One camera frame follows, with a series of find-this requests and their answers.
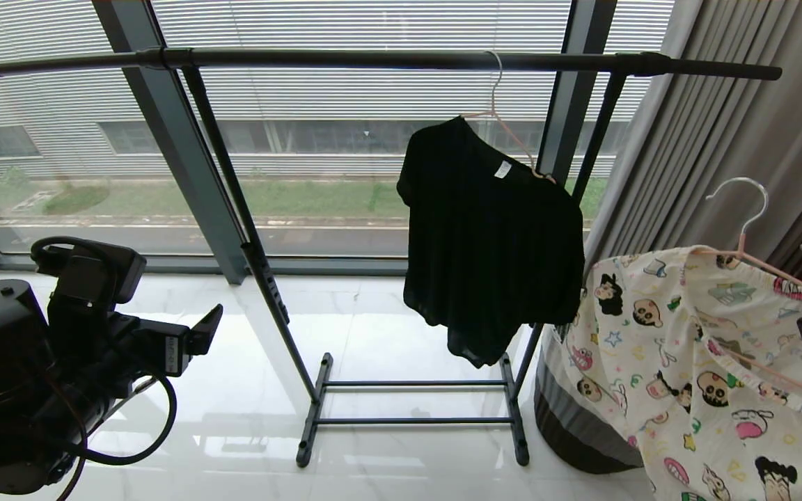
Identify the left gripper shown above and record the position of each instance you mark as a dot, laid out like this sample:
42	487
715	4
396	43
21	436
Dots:
161	344

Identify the pink clothes hanger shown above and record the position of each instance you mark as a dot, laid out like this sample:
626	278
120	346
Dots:
493	97
741	243

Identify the cream printed garment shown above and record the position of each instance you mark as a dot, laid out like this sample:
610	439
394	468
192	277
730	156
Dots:
686	348

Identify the black garment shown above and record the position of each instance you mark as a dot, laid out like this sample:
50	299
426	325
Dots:
491	264

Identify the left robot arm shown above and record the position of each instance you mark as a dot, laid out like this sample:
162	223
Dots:
4	362

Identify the white laundry basket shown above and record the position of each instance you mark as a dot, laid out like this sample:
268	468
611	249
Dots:
568	424

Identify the black clothes rack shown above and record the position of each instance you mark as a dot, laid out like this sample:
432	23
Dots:
373	59

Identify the beige curtain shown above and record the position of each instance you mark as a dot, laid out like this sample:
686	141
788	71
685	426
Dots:
721	104

